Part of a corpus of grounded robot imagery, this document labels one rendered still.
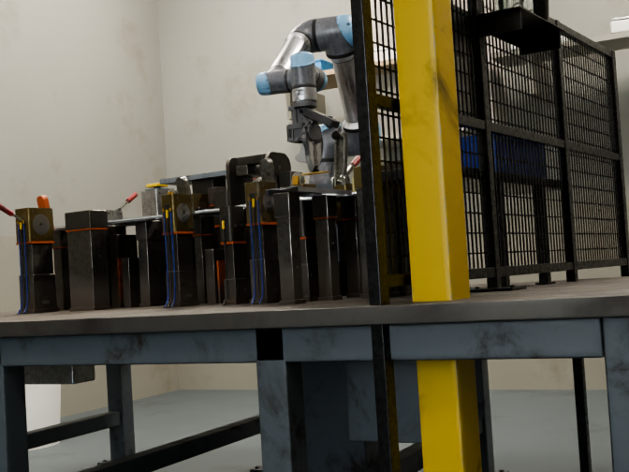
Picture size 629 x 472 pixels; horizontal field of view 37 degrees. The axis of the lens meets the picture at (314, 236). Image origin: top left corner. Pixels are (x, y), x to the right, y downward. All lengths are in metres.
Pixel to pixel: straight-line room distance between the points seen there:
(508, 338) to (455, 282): 0.21
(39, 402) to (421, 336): 3.18
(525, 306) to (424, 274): 0.29
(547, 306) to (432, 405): 0.38
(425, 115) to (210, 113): 4.87
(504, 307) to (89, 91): 4.89
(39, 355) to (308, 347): 0.78
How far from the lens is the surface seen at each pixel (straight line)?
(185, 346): 2.29
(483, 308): 1.92
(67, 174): 6.22
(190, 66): 7.05
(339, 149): 3.02
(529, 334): 1.94
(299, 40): 3.30
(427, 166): 2.10
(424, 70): 2.13
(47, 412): 4.98
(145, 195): 3.48
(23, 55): 6.10
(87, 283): 3.22
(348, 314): 2.03
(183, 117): 7.02
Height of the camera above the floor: 0.77
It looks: 2 degrees up
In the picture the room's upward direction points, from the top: 3 degrees counter-clockwise
